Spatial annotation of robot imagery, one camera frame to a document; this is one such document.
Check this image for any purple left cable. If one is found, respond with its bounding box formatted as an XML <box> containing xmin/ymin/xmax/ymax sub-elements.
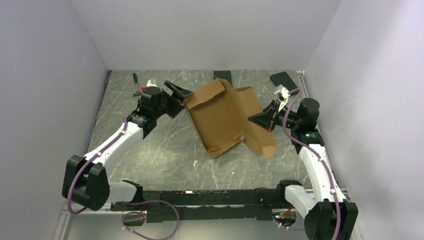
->
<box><xmin>66</xmin><ymin>115</ymin><xmax>180</xmax><ymax>240</ymax></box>

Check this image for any small black box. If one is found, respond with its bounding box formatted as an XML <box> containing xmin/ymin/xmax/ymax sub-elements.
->
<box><xmin>213</xmin><ymin>70</ymin><xmax>233</xmax><ymax>85</ymax></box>

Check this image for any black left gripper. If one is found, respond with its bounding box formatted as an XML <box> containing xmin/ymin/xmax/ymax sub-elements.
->
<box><xmin>153</xmin><ymin>80</ymin><xmax>193</xmax><ymax>119</ymax></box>

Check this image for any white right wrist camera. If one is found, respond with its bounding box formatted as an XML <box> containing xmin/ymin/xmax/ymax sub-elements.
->
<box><xmin>273</xmin><ymin>84</ymin><xmax>291</xmax><ymax>112</ymax></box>

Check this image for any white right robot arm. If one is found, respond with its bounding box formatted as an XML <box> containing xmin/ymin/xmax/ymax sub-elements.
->
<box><xmin>247</xmin><ymin>98</ymin><xmax>359</xmax><ymax>240</ymax></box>

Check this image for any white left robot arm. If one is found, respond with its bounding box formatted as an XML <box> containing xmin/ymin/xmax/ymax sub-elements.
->
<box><xmin>62</xmin><ymin>80</ymin><xmax>193</xmax><ymax>215</ymax></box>

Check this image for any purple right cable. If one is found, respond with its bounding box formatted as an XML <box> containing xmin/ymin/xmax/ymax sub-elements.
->
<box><xmin>273</xmin><ymin>87</ymin><xmax>345</xmax><ymax>240</ymax></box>

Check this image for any black flat network switch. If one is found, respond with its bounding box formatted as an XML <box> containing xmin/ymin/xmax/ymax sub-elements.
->
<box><xmin>269</xmin><ymin>71</ymin><xmax>298</xmax><ymax>92</ymax></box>

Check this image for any black hammer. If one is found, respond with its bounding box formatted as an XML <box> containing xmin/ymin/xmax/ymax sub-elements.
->
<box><xmin>132</xmin><ymin>73</ymin><xmax>142</xmax><ymax>97</ymax></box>

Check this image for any purple cable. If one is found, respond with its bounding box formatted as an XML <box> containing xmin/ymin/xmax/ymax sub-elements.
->
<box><xmin>273</xmin><ymin>87</ymin><xmax>345</xmax><ymax>240</ymax></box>
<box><xmin>66</xmin><ymin>115</ymin><xmax>180</xmax><ymax>240</ymax></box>

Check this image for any brown cardboard box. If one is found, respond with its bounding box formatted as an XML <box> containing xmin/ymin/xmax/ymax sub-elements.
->
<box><xmin>183</xmin><ymin>78</ymin><xmax>276</xmax><ymax>159</ymax></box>

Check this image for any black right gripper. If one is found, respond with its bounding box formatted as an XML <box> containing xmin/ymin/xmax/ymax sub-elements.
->
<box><xmin>247</xmin><ymin>99</ymin><xmax>301</xmax><ymax>132</ymax></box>

